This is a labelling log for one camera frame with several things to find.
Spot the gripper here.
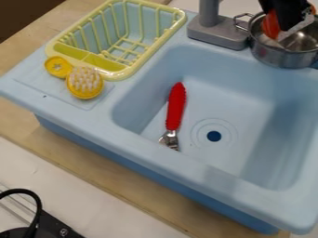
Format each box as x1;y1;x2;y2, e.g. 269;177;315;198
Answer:
257;0;318;43

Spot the light blue toy sink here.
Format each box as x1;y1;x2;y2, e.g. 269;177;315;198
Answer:
0;8;318;236

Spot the red toy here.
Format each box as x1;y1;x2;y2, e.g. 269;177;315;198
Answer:
260;8;284;40

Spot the silver pot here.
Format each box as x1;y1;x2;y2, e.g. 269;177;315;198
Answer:
232;11;318;70

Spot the grey tap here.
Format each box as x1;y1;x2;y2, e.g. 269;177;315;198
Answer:
186;0;253;51

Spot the yellow dish rack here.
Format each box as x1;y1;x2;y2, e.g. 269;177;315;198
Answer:
45;0;190;83

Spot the yellow round brush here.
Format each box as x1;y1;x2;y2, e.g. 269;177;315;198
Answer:
64;65;106;100

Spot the yellow round toy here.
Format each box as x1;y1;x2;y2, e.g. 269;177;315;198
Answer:
43;55;75;79

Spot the black device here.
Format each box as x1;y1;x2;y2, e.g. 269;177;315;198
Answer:
0;210;86;238

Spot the red handled silver tool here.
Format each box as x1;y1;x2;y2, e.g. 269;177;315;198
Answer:
157;81;188;152

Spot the black cable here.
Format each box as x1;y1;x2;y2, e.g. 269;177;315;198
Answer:
0;188;46;238

